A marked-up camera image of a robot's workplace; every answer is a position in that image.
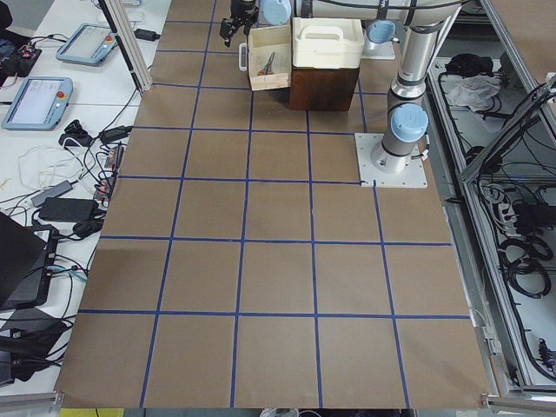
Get near teach pendant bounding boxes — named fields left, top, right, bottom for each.
left=1, top=76, right=73, bottom=131

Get white crumpled cloth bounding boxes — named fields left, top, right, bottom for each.
left=447, top=75, right=501, bottom=112

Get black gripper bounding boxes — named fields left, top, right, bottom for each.
left=220, top=0, right=259, bottom=46

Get black power adapter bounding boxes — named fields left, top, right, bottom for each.
left=38, top=197, right=99, bottom=222

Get wooden drawer white handle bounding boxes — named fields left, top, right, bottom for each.
left=238, top=25, right=292, bottom=91

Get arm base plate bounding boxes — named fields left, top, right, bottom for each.
left=354, top=133, right=428, bottom=189

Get white foam tray box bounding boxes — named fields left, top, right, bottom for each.
left=292, top=17, right=364, bottom=70

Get dark brown wooden cabinet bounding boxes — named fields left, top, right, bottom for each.
left=289, top=67, right=360, bottom=111

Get teach pendant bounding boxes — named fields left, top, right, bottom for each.
left=56, top=23, right=117, bottom=66
left=1, top=76, right=73, bottom=131

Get black orange scissors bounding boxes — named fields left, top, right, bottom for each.
left=257, top=51, right=275, bottom=76

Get black laptop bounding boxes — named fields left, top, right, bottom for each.
left=1, top=214, right=58, bottom=310

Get aluminium frame post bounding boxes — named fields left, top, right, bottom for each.
left=98, top=0, right=153, bottom=95

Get far teach pendant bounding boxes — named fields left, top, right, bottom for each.
left=56, top=23, right=117, bottom=66

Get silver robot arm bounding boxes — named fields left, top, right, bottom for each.
left=220, top=1, right=464, bottom=175

